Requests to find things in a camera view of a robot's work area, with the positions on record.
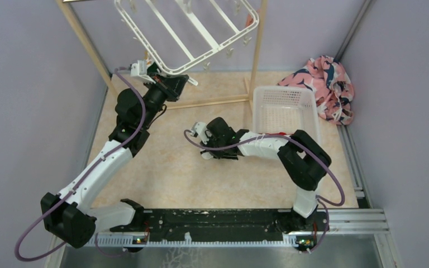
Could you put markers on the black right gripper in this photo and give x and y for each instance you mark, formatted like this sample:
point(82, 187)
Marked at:
point(210, 137)

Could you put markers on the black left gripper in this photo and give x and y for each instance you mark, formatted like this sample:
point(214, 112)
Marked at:
point(171, 86)

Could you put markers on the white plastic clip hanger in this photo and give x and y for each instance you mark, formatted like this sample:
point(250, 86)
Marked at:
point(181, 35)

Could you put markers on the black white striped sock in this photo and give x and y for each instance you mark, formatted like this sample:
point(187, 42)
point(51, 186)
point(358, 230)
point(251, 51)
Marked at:
point(205, 154)

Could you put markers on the red sock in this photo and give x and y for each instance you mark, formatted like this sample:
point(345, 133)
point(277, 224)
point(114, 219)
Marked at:
point(279, 133)

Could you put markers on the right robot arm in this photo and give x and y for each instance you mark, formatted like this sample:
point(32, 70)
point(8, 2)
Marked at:
point(302, 157)

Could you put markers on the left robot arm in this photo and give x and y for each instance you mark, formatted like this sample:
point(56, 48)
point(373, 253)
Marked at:
point(68, 214)

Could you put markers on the white plastic laundry basket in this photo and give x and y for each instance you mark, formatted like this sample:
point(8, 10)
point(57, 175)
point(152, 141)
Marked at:
point(279, 109)

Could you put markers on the pink patterned cloth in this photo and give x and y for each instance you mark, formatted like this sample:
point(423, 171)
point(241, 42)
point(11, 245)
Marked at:
point(333, 90)

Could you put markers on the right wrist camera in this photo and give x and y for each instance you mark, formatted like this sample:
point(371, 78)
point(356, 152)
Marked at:
point(198, 130)

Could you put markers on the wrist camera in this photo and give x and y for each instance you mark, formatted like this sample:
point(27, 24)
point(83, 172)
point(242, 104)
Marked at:
point(138, 70)
point(198, 130)

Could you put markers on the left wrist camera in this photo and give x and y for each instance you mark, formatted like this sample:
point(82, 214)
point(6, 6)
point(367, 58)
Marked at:
point(138, 70)

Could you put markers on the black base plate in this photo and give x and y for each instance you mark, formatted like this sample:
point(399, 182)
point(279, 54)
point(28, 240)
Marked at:
point(221, 225)

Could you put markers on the wooden drying rack frame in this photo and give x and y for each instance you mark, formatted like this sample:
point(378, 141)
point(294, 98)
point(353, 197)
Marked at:
point(256, 22)

